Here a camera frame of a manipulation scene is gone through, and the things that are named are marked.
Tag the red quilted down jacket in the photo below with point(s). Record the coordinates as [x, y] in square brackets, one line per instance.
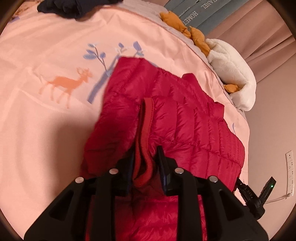
[145, 107]

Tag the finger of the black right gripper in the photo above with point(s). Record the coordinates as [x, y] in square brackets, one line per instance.
[244, 189]

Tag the blue-grey lettered headboard cushion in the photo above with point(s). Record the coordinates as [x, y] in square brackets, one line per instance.
[204, 15]

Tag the white wall power strip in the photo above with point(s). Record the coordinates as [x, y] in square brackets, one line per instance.
[290, 173]

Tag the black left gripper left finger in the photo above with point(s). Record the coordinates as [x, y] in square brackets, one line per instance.
[85, 209]

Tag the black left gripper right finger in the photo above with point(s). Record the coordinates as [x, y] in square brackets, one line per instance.
[208, 199]

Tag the dark navy crumpled garment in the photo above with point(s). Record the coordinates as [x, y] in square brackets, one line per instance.
[72, 9]

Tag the white fleece orange jacket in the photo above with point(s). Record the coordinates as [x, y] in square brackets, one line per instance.
[236, 75]

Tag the pink deer print duvet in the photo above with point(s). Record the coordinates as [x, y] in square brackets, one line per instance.
[53, 75]

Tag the pink curtain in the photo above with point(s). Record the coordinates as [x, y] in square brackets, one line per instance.
[260, 35]

